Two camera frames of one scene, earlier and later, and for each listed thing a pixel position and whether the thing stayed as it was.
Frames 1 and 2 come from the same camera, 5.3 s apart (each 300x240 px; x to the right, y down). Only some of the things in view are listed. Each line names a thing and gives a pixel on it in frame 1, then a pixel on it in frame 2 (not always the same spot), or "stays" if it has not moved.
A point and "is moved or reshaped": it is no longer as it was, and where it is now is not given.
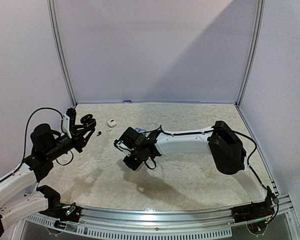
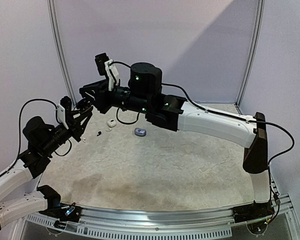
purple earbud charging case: (139, 130) stays
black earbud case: (87, 120) is moved or reshaped
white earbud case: (111, 123) stays
